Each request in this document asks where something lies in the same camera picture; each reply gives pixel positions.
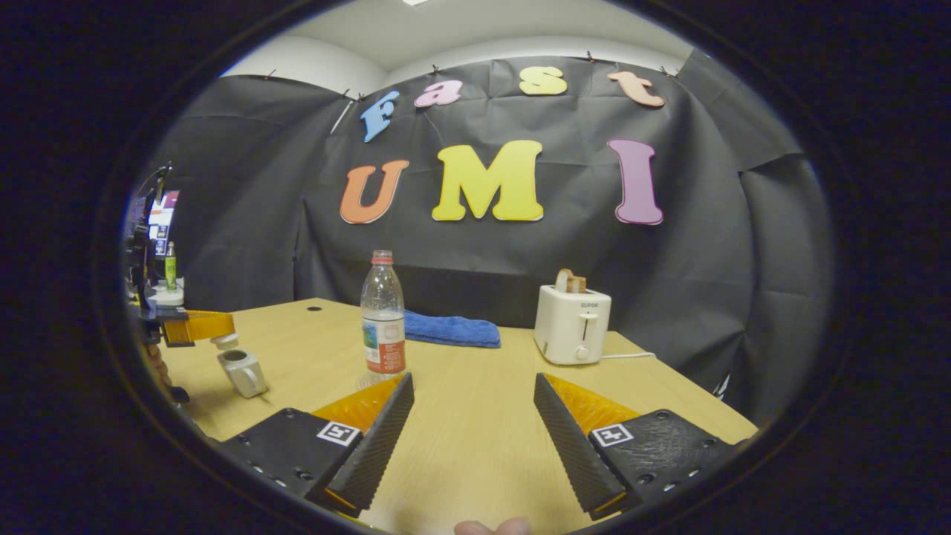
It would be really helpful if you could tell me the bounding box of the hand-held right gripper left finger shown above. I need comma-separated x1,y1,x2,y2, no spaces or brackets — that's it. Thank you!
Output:
219,372,415,519

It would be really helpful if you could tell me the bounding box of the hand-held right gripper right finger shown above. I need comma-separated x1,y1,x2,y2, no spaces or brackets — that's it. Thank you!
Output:
533,373,736,521

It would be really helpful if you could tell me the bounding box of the white ceramic teacup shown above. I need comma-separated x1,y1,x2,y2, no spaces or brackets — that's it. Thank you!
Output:
218,348,268,399

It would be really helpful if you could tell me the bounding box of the clear plastic water bottle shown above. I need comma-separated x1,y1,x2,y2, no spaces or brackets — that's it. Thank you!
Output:
360,250,407,376

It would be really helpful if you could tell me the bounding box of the computer monitor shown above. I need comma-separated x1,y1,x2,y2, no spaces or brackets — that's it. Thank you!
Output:
149,191,180,257

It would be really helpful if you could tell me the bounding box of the white toaster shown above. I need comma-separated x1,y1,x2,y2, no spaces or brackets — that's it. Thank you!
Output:
533,285,612,366

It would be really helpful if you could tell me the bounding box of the blue towel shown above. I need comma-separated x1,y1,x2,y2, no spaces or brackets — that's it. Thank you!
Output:
403,310,502,348

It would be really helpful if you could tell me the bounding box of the black backdrop cloth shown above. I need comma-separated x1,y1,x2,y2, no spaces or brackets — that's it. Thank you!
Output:
145,48,833,428

